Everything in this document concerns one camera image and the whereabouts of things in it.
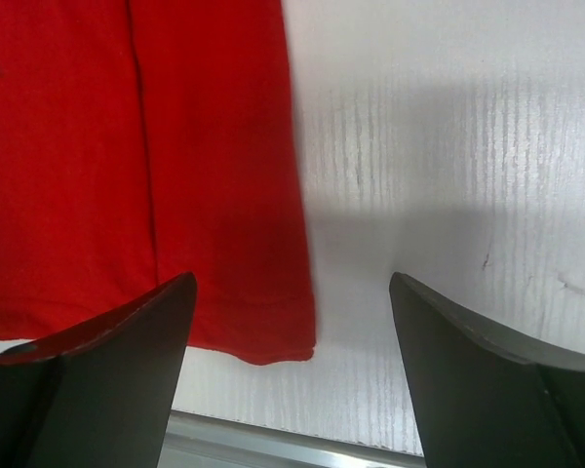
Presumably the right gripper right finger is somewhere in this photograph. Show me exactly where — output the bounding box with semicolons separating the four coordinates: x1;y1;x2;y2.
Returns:
389;273;585;467

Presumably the red t shirt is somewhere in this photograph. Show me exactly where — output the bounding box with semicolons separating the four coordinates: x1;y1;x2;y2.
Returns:
0;1;317;365

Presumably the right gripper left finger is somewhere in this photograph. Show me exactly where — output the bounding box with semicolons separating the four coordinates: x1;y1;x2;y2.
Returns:
0;273;197;467

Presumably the aluminium mounting rail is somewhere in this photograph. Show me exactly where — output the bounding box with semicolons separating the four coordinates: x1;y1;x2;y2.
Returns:
158;410;425;467

